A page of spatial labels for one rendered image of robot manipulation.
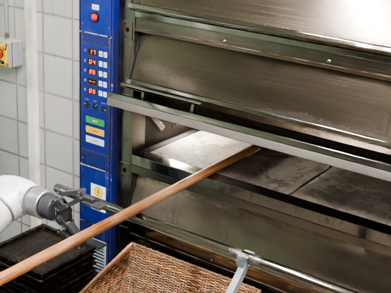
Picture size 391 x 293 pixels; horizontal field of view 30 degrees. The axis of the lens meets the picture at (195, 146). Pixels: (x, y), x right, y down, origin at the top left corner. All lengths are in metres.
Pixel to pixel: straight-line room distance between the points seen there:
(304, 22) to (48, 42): 1.07
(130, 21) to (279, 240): 0.89
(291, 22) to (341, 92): 0.25
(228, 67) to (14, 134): 1.09
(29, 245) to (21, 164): 0.45
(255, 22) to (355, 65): 0.33
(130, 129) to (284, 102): 0.65
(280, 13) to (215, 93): 0.35
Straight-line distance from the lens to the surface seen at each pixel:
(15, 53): 2.90
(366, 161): 2.02
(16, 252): 2.75
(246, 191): 2.40
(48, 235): 2.85
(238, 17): 2.26
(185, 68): 2.42
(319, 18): 2.14
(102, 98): 2.64
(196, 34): 2.38
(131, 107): 2.40
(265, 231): 2.43
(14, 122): 3.06
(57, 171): 2.95
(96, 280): 2.62
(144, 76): 2.51
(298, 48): 2.20
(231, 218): 2.49
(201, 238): 2.08
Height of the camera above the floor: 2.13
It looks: 20 degrees down
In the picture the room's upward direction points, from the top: 3 degrees clockwise
